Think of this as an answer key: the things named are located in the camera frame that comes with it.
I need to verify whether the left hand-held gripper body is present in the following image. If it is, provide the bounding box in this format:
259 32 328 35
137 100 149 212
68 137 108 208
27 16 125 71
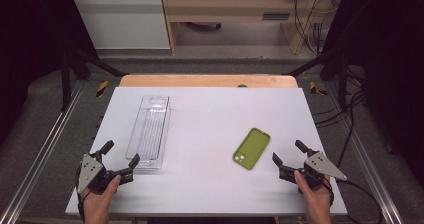
75 149 135 195

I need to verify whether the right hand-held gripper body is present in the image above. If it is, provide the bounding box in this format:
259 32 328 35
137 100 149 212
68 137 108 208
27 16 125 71
278 149 348 191

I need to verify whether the green phone case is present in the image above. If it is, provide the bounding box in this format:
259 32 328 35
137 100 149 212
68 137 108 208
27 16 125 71
232 127 272 171

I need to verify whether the clear plastic tray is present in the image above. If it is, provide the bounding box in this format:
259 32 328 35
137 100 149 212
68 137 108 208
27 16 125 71
124 94 173 171

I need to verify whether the person's left hand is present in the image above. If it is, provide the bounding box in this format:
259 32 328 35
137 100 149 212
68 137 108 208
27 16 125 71
81 175 122 224

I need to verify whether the person's right hand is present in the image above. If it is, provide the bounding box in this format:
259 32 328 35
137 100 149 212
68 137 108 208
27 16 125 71
293 169 334 224

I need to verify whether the yellow black tape marker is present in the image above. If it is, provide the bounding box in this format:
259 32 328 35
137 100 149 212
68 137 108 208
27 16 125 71
95 80 110 98
309 81 328 97

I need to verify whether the wooden table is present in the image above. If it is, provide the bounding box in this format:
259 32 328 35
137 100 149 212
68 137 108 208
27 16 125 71
119 73 299 89

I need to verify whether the white cabinet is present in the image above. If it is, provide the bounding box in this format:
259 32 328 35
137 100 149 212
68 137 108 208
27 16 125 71
67 0 171 50

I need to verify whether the light wooden desk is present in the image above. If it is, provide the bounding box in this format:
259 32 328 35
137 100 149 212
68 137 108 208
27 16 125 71
159 0 338 56

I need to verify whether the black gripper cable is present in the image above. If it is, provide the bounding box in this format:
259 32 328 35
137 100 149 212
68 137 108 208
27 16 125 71
328 178 386 224

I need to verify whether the aluminium rail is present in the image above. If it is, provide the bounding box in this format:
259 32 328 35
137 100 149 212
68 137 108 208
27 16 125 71
325 83 405 224
0 80 85 224

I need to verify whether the black floor cable bundle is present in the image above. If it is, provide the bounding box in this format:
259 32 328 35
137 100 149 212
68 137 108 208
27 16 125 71
313 68 368 168

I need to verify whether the black frame stand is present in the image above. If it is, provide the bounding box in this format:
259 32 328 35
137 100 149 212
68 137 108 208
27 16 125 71
59 45 128 112
283 47 351 110

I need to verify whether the hanging desk cable bundle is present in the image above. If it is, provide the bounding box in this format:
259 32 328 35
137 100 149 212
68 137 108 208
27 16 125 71
292 0 336 56

